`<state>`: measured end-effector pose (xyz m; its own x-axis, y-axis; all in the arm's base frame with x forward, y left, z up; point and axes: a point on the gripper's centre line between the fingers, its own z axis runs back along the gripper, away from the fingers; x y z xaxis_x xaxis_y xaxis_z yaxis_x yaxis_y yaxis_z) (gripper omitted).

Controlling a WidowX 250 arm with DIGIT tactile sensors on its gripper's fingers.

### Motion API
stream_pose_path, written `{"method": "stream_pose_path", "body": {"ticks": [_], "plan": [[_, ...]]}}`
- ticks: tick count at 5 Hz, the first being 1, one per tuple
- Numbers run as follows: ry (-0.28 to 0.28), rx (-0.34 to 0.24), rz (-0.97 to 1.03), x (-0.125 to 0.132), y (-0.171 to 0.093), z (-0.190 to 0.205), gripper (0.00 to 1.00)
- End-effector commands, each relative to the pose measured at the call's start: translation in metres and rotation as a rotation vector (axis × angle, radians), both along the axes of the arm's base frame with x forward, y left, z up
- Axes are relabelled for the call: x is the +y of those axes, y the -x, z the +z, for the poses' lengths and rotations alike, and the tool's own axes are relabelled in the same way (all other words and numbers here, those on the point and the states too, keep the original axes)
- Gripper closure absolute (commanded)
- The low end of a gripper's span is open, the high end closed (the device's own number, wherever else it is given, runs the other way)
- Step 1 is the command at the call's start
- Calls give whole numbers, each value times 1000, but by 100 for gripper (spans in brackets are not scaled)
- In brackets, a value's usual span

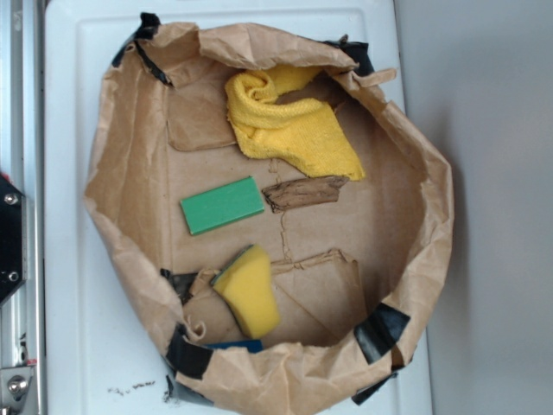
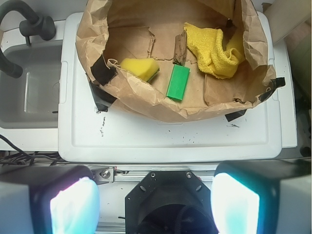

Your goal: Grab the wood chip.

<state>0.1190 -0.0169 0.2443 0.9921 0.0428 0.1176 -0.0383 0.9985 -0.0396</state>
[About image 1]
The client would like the white plastic tray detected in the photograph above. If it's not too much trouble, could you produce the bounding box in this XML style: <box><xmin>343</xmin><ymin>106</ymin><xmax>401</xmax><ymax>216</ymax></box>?
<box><xmin>41</xmin><ymin>0</ymin><xmax>435</xmax><ymax>415</ymax></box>

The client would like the blue flat object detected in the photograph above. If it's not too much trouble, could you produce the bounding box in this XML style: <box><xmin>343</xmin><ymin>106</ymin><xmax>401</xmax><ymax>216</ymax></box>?
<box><xmin>204</xmin><ymin>340</ymin><xmax>263</xmax><ymax>354</ymax></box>

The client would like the black metal bracket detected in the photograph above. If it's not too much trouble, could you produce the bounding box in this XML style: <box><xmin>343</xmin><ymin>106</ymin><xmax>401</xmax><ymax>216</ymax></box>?
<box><xmin>0</xmin><ymin>173</ymin><xmax>27</xmax><ymax>306</ymax></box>

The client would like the aluminium frame rail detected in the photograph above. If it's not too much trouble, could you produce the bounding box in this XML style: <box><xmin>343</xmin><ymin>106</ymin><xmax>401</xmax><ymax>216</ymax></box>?
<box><xmin>1</xmin><ymin>1</ymin><xmax>48</xmax><ymax>414</ymax></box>

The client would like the yellow green sponge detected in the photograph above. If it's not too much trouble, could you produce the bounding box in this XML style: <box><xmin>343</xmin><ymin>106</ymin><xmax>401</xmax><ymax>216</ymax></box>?
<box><xmin>211</xmin><ymin>245</ymin><xmax>281</xmax><ymax>339</ymax></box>

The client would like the brown paper bag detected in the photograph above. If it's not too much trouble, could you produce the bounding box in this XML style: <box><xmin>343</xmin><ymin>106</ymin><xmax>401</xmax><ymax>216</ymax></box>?
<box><xmin>85</xmin><ymin>13</ymin><xmax>454</xmax><ymax>414</ymax></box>

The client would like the yellow microfiber cloth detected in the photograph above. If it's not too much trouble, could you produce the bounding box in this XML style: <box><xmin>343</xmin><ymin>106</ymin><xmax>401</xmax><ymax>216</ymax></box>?
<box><xmin>225</xmin><ymin>65</ymin><xmax>365</xmax><ymax>181</ymax></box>

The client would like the brown wood chip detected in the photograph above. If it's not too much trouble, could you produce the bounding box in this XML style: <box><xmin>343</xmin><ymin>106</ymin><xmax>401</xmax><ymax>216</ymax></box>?
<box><xmin>262</xmin><ymin>176</ymin><xmax>350</xmax><ymax>213</ymax></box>

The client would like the green rectangular block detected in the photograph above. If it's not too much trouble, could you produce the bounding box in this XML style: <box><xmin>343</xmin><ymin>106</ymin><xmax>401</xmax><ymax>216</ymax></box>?
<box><xmin>181</xmin><ymin>176</ymin><xmax>264</xmax><ymax>236</ymax></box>

